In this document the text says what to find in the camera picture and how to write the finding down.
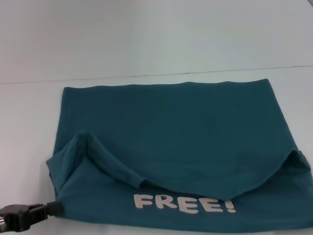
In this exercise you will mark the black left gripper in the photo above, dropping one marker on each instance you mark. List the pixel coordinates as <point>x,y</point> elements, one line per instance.
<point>17,216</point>

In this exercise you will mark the teal blue shirt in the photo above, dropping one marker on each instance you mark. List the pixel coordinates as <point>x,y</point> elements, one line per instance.
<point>181,159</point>

